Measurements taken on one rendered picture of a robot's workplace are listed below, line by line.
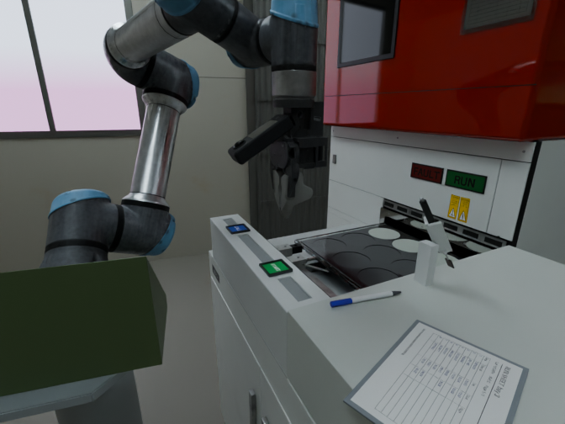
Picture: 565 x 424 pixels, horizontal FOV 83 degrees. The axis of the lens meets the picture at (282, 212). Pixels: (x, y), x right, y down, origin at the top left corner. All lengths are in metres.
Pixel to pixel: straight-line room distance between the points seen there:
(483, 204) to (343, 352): 0.64
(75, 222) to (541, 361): 0.84
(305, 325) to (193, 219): 2.48
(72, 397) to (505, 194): 1.02
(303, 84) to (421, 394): 0.46
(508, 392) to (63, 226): 0.79
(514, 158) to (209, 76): 2.31
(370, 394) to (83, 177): 2.73
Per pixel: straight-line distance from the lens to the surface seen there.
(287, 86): 0.54
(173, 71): 0.94
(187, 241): 3.02
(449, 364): 0.52
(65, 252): 0.77
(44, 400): 0.75
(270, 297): 0.63
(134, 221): 0.83
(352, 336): 0.53
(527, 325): 0.66
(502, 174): 0.97
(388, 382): 0.47
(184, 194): 2.88
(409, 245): 1.04
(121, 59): 0.87
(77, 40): 2.88
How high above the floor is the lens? 1.29
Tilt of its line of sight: 18 degrees down
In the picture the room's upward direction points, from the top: straight up
